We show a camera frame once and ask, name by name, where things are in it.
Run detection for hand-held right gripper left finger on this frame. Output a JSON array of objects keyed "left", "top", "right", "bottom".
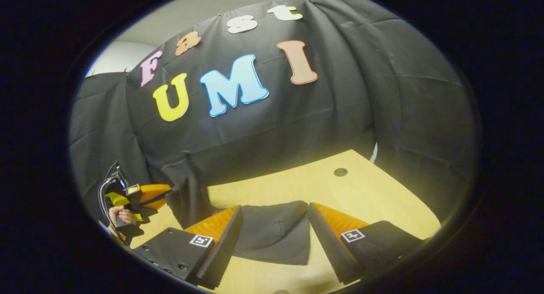
[{"left": 132, "top": 205, "right": 244, "bottom": 289}]

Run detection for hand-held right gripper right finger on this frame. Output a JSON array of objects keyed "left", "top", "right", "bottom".
[{"left": 307, "top": 203, "right": 425, "bottom": 285}]

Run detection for dark grey jeans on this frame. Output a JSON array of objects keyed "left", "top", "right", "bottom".
[{"left": 161, "top": 158, "right": 312, "bottom": 266}]

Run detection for black backdrop cloth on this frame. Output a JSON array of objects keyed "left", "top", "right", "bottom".
[{"left": 69, "top": 0, "right": 483, "bottom": 226}]

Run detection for black cable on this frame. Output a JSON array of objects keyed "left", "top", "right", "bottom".
[{"left": 98, "top": 161, "right": 120, "bottom": 226}]

